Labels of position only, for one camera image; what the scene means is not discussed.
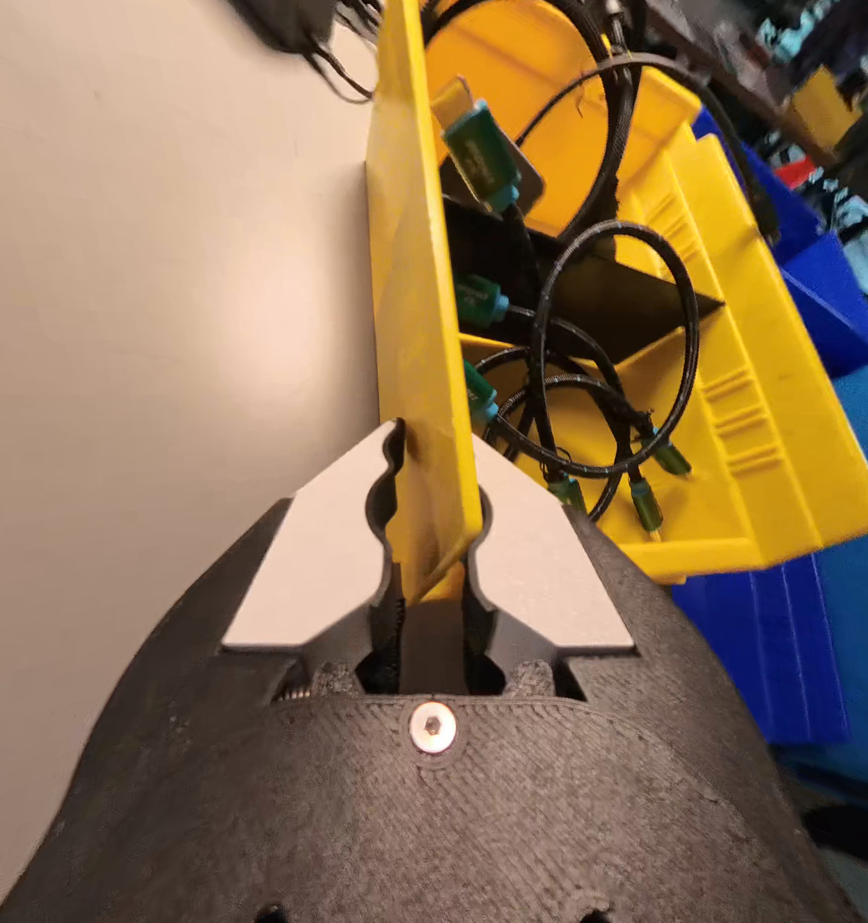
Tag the black Fosmon HDMI switch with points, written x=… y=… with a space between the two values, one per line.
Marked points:
x=621 y=303

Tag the blue partition panel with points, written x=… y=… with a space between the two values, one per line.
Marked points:
x=866 y=577

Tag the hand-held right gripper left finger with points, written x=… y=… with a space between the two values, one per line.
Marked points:
x=311 y=570

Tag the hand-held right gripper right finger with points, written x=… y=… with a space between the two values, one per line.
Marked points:
x=556 y=577

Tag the small yellow bin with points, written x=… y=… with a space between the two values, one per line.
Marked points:
x=823 y=108

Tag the dark grey power bank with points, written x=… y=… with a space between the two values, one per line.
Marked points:
x=282 y=21

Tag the yellow plastic bin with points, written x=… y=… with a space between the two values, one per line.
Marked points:
x=419 y=288

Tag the blue plastic bin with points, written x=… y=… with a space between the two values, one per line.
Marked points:
x=823 y=288

